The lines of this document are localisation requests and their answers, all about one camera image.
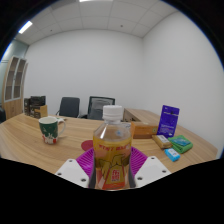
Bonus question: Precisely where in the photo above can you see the green and white mug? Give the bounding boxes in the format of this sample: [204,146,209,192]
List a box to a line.
[38,115,67,145]

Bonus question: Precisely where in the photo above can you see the green flat box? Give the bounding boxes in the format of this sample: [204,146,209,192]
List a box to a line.
[167,134,194,155]

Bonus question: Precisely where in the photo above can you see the grey mesh office chair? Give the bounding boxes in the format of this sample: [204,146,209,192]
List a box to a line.
[79,96,116,121]

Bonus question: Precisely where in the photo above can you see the dark brown carton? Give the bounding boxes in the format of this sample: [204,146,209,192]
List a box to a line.
[23,95,48,119]

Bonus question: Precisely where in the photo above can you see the purple upright package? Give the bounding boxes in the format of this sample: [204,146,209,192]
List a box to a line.
[156,104,180,138]

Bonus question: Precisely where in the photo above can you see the wooden glass-door cabinet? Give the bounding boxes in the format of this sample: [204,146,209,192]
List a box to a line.
[1,55,29,120]

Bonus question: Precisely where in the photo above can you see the large square ceiling light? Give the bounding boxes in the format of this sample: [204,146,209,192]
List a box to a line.
[79,0,114,3]

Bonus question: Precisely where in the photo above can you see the small tan box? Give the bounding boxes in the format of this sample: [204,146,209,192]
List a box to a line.
[151,134,173,150]

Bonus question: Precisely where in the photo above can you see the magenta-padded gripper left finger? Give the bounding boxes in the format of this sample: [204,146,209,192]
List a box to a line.
[54,147,98,189]

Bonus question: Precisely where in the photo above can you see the yellow-labelled drink bottle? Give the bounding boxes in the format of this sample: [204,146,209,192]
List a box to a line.
[92,104,133,191]

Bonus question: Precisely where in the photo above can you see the black office chair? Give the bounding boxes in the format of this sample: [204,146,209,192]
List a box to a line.
[55,96,81,118]

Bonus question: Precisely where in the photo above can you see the orange-brown cardboard box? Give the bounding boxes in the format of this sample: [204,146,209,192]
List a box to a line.
[130,120,160,140]

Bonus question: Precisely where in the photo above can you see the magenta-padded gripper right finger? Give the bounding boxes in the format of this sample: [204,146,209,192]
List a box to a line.
[128,146,172,188]

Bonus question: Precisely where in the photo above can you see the small ceiling light panel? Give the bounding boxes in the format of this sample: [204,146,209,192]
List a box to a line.
[18,20,34,35]

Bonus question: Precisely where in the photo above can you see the small blue-white box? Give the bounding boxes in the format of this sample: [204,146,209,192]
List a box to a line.
[164,148,181,163]

